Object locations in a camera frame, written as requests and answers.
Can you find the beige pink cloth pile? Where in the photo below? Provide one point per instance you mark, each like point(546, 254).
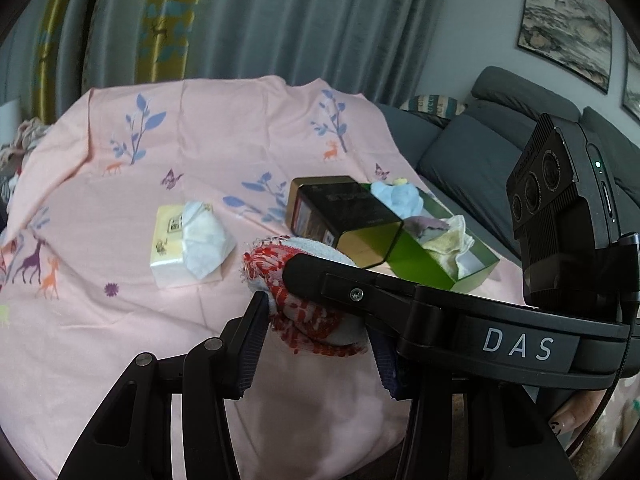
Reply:
point(22, 140)

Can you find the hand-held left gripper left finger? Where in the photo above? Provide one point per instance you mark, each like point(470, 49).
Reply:
point(252, 350)

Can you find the pink printed bedsheet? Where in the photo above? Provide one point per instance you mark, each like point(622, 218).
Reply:
point(200, 125)

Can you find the grey curtain with yellow stripes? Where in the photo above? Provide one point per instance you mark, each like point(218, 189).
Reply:
point(300, 20)

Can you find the patterned cushion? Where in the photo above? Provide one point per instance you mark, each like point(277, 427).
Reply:
point(435, 105)

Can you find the grey sofa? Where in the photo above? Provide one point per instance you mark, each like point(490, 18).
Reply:
point(465, 155)

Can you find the red and white sock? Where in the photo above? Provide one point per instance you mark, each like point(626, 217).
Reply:
point(300, 320)

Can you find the green box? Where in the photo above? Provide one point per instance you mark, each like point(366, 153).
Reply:
point(415, 265)

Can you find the light blue fluffy cloth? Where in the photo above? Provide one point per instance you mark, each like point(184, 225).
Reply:
point(400, 197)

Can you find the pale yellow tissue box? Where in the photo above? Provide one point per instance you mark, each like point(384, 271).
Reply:
point(167, 255)

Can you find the light floral garment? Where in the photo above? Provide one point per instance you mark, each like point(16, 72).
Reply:
point(625, 420)

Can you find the framed landscape painting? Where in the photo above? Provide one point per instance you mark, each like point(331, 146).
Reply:
point(565, 20)
point(632, 80)

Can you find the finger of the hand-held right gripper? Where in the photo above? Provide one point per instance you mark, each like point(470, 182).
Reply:
point(350, 287)

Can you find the black and gold tin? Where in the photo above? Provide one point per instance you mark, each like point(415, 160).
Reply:
point(350, 215)

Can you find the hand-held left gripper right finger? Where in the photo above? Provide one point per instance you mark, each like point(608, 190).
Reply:
point(387, 367)

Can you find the pale yellow cloth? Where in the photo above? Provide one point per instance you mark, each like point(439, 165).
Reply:
point(447, 245)

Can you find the person's right hand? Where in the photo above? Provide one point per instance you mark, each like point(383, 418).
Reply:
point(575, 412)

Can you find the grey crinkled knit cloth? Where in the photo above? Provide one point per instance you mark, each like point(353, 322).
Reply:
point(425, 225)

